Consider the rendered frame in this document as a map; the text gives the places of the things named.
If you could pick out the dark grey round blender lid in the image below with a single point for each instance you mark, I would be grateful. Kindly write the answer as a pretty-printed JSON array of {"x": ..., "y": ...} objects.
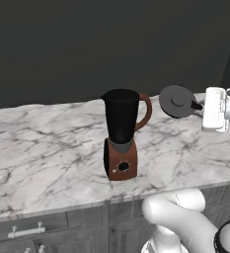
[{"x": 177, "y": 100}]

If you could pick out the grey cupboard panel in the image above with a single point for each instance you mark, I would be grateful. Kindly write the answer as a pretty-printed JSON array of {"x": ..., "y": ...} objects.
[{"x": 223, "y": 202}]

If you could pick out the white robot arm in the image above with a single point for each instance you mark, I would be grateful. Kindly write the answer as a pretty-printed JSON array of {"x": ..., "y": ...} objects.
[{"x": 182, "y": 217}]

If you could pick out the grey drawer front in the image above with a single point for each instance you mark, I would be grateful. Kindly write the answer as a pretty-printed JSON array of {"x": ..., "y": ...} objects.
[{"x": 27, "y": 222}]

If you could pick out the grey cupboard door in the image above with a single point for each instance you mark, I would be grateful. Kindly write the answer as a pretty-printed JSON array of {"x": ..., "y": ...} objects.
[
  {"x": 8, "y": 247},
  {"x": 128, "y": 235},
  {"x": 73, "y": 242}
]

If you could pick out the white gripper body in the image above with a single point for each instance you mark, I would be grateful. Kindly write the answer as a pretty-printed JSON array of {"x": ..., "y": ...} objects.
[{"x": 214, "y": 110}]

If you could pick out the brown blender with black jar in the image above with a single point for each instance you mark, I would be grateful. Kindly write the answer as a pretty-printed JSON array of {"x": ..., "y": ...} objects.
[{"x": 121, "y": 131}]

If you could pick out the white cupboard knob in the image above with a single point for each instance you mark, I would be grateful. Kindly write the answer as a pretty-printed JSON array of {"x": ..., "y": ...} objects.
[
  {"x": 41, "y": 248},
  {"x": 27, "y": 250}
]

